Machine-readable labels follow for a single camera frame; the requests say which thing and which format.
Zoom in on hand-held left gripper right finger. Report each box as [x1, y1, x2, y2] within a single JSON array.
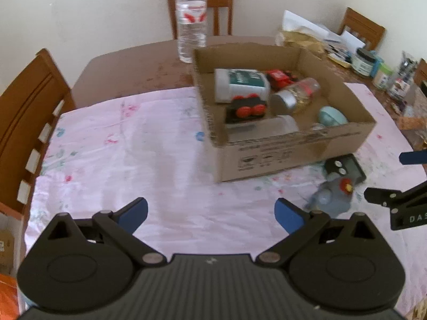
[[255, 198, 388, 267]]

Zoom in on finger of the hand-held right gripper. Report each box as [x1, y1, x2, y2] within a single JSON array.
[[364, 180, 427, 209], [400, 151, 427, 165]]

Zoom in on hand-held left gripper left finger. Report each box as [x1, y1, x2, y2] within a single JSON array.
[[35, 197, 167, 268]]

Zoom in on grey toy bird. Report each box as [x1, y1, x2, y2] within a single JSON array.
[[304, 175, 356, 217]]

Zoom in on clear plastic container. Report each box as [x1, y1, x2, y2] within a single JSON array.
[[228, 115, 300, 142]]

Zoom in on light teal round item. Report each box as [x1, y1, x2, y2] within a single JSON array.
[[318, 106, 349, 127]]

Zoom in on black toy car red wheels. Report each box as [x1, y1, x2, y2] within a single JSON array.
[[225, 94, 269, 125]]

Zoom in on glass jar silver lid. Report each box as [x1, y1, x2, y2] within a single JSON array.
[[268, 77, 321, 115]]

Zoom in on black digital scale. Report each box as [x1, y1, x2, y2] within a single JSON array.
[[323, 154, 367, 184]]

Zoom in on clear plastic bag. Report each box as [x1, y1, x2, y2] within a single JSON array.
[[405, 85, 427, 150]]

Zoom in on pink floral tablecloth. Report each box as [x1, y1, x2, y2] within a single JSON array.
[[25, 83, 427, 320]]

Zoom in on small red label packet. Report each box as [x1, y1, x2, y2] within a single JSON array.
[[388, 78, 412, 101]]

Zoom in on wooden chair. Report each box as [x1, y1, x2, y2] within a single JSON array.
[[166, 0, 234, 40], [0, 48, 77, 221], [338, 7, 386, 51], [414, 58, 427, 87]]

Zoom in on green lid jar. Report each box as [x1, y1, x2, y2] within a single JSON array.
[[373, 63, 394, 89]]

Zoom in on clear bag of pens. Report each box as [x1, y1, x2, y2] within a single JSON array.
[[398, 51, 419, 81]]

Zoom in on dark lid glass jar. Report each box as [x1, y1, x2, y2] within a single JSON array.
[[352, 48, 376, 77]]

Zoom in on stack of papers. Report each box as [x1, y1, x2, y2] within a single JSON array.
[[325, 30, 366, 69]]

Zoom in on small cardboard box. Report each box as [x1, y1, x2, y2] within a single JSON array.
[[0, 230, 15, 267]]

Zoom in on red toy train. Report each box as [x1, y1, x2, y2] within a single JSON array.
[[265, 69, 299, 91]]

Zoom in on white container teal label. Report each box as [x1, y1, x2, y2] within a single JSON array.
[[213, 68, 271, 104]]

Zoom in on pile of papers and bags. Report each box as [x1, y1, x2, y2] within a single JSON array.
[[275, 9, 329, 52]]

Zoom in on clear plastic water bottle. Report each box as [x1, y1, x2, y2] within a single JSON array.
[[176, 0, 208, 64]]

